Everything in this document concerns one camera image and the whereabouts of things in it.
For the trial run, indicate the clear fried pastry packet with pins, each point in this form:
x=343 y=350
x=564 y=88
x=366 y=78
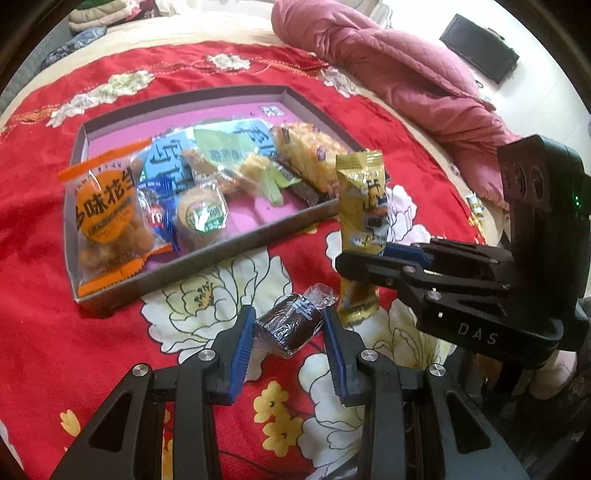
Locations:
x=307 y=154

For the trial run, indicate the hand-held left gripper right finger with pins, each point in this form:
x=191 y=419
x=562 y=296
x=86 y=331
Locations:
x=334 y=364

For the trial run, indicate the blue floral cloth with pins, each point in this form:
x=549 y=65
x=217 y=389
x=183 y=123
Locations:
x=74 y=44

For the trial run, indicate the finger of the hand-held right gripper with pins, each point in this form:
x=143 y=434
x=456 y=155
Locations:
x=461 y=254
x=369 y=272

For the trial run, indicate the grey quilted cushion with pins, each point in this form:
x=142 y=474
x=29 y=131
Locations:
x=27 y=69

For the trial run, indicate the pale green label snack packet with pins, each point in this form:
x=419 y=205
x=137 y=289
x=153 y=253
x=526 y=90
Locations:
x=221 y=147

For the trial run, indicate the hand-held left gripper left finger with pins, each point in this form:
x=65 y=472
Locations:
x=242 y=355

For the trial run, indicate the black box on floor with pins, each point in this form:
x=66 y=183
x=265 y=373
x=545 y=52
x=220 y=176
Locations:
x=480 y=46

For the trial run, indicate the stack of folded clothes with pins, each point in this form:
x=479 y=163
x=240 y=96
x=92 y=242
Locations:
x=106 y=9

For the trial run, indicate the dark cake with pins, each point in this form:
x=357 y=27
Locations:
x=288 y=323

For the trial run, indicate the orange peanut packet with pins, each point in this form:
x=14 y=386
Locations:
x=108 y=212

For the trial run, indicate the red floral blanket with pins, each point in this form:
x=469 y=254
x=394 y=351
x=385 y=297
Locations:
x=46 y=323

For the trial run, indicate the pink slipper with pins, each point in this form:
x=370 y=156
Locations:
x=554 y=374

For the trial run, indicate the dark chocolate bar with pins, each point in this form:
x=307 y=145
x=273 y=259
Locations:
x=300 y=184

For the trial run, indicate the round cracker packet green label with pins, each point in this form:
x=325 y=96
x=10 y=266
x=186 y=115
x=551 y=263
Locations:
x=203 y=212

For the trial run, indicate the cardboard box with pink bottom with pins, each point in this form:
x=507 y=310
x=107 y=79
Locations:
x=258 y=210

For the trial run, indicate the pink quilt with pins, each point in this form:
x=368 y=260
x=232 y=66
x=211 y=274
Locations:
x=392 y=69

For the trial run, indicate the small yellow snack packet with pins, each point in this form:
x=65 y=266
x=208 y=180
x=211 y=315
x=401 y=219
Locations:
x=475 y=210

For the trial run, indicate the blue cookie packet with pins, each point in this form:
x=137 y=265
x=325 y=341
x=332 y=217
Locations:
x=157 y=210

